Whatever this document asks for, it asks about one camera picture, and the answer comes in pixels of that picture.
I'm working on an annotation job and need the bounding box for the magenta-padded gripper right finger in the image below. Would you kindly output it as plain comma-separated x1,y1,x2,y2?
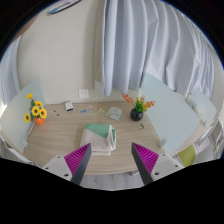
130,142,184,187

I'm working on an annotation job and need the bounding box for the fan-shaped pale blue card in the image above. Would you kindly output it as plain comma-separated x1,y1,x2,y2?
105,106,124,122

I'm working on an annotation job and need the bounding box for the white wall socket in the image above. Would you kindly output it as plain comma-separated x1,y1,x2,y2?
78,88,90,100

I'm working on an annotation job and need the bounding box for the small white box device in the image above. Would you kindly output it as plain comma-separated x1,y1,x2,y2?
64,101,75,113

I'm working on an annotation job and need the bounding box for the white pleated curtain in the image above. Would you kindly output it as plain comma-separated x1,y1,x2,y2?
0,35,23,108
102,0,217,98

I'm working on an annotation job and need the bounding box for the black round vase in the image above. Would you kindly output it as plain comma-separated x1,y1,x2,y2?
129,107,145,122

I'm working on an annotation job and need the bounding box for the yellow-green chair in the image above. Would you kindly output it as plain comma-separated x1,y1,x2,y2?
177,143,198,168

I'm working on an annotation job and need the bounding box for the beige towel with green edge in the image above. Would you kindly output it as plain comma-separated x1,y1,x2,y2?
79,123,118,157

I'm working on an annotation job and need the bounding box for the oval ceiling light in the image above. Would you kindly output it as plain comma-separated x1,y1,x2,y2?
47,0,83,15

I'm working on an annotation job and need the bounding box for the yellow sunflower bouquet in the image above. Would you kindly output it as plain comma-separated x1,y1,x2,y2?
23,92,48,124

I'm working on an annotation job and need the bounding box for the orange flower bouquet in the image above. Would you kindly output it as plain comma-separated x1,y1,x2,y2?
121,93,157,113

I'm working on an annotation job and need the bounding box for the orange round vase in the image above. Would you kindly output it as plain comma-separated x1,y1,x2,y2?
33,116,46,126

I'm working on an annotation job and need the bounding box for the frosted desk partition panel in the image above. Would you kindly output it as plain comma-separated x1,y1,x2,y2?
0,77,46,154
138,73,202,157
185,89,218,127

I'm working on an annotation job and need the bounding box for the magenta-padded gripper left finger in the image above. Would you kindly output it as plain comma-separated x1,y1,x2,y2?
41,142,93,187

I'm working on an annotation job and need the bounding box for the narrow grey partition panel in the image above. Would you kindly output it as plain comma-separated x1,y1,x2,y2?
94,80,105,100

